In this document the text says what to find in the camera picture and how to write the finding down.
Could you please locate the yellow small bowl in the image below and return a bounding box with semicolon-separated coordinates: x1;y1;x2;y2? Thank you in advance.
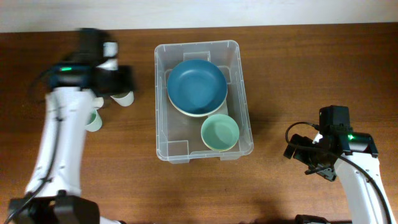
209;147;232;152

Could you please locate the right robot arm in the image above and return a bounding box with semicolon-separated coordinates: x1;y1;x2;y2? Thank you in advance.
284;105;396;223

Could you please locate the white label in container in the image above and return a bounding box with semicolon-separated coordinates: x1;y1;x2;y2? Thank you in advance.
225;97;233;116

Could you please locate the mint green plastic cup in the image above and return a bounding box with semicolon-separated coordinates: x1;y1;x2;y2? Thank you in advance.
85;110;103;132

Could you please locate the cream large bowl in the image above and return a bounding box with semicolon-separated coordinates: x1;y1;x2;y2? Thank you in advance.
169;98;229;118

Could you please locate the clear plastic storage container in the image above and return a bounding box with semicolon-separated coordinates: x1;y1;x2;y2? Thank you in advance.
154;40;254;164

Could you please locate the cream plastic cup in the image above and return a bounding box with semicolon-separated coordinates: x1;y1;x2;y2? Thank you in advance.
93;97;104;110

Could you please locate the dark blue large bowl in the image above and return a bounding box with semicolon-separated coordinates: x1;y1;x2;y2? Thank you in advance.
167;59;228;114

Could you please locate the grey plastic cup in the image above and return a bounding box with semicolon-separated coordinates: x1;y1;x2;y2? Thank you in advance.
111;91;134;107

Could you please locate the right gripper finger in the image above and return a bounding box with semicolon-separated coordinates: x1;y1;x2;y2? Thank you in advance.
305;167;330;175
283;144;295;159

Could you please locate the mint green small bowl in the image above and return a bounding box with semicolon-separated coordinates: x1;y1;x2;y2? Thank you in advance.
200;114;240;149

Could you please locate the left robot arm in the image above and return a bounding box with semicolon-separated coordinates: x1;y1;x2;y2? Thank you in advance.
6;28;134;224

